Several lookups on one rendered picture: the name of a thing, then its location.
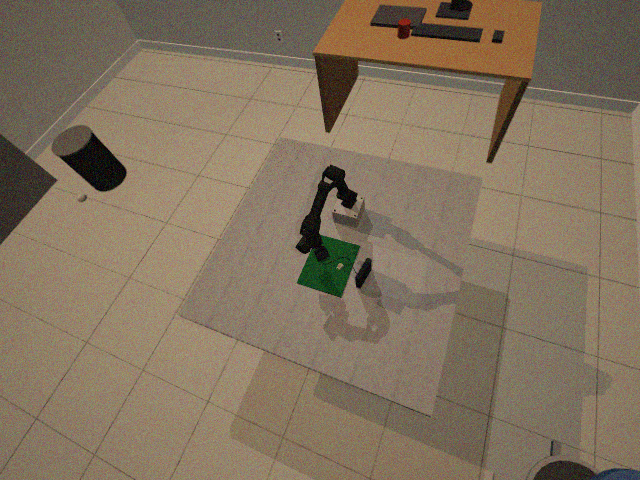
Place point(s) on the green circuit board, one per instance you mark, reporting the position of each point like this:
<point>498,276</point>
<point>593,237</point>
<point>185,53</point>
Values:
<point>330,278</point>

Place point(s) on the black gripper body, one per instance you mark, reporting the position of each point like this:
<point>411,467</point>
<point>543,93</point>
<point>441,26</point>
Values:
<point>322,252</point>

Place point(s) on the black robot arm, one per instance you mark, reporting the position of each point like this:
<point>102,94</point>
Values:
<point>312,221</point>

